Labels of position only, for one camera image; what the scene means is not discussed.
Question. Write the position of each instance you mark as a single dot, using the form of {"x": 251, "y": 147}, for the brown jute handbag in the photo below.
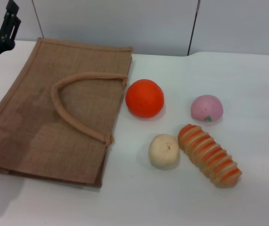
{"x": 42, "y": 106}

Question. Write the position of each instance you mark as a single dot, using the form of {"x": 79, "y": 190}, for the cream egg yolk pastry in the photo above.
{"x": 163, "y": 150}

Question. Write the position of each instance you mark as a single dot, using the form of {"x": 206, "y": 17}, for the orange fruit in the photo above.
{"x": 144, "y": 98}

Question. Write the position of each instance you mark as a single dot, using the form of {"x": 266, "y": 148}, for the pink peach bun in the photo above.
{"x": 206, "y": 108}

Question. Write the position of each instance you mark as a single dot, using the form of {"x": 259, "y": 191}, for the orange striped bread roll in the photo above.
{"x": 208, "y": 156}

